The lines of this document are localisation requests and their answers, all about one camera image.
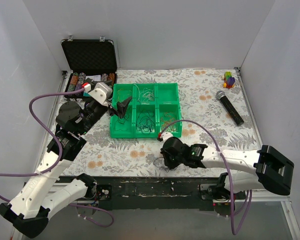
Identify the yellow cable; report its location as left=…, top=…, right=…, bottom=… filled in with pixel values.
left=114, top=88, right=132, bottom=101

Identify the coloured cable pile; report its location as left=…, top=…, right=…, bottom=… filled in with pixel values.
left=153, top=154, right=171, bottom=172

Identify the orange cable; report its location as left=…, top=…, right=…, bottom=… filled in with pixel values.
left=159, top=112, right=178, bottom=133

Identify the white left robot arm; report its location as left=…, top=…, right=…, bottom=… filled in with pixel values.
left=0, top=96, right=132, bottom=239

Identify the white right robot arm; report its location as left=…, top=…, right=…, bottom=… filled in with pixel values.
left=160, top=132, right=294, bottom=199

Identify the green compartment tray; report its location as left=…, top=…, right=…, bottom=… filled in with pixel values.
left=109, top=83, right=182, bottom=139

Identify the black poker chip case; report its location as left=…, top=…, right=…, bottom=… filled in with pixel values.
left=61, top=36, right=118, bottom=88

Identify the black microphone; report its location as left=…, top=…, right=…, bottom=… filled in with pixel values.
left=216, top=90, right=244, bottom=126

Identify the colourful toy block figure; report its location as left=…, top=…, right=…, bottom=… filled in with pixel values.
left=221, top=71, right=236, bottom=89

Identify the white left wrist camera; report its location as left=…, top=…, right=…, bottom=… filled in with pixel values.
left=82, top=82, right=113, bottom=107

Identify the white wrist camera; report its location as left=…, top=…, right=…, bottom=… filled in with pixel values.
left=157, top=132, right=173, bottom=142
left=82, top=82, right=113, bottom=107

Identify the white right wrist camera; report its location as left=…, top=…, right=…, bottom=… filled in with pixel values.
left=157, top=132, right=173, bottom=142

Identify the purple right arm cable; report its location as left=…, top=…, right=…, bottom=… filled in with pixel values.
left=161, top=119, right=253, bottom=235

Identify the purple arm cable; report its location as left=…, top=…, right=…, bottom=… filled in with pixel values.
left=161, top=119, right=253, bottom=235
left=0, top=89, right=115, bottom=228

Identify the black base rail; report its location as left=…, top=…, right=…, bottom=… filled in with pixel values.
left=67, top=176, right=241, bottom=211

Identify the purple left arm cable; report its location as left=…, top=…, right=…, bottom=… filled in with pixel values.
left=0, top=89, right=115, bottom=228

